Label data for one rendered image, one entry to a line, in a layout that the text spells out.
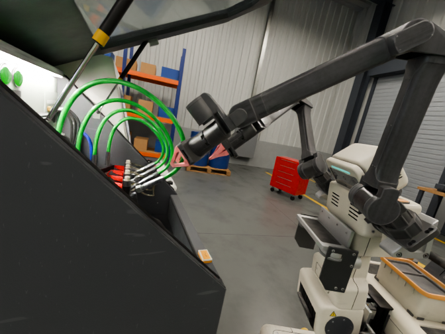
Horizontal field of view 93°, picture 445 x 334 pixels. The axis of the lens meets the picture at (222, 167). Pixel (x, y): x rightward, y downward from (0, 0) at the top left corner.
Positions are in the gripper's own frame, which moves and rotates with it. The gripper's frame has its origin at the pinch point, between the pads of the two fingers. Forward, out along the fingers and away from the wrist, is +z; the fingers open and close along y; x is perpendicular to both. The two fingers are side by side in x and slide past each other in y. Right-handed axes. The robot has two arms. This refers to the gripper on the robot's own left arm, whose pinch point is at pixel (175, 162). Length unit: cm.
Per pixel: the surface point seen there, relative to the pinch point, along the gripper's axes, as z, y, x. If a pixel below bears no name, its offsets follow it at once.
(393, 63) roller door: -234, -724, 79
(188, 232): 17.6, -4.3, 23.3
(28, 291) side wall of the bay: 12.1, 38.5, 5.8
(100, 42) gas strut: -19.3, 21.8, -20.9
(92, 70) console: 25, -20, -53
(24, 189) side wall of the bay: -0.5, 34.6, -8.0
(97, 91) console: 29, -20, -46
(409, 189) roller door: -105, -565, 358
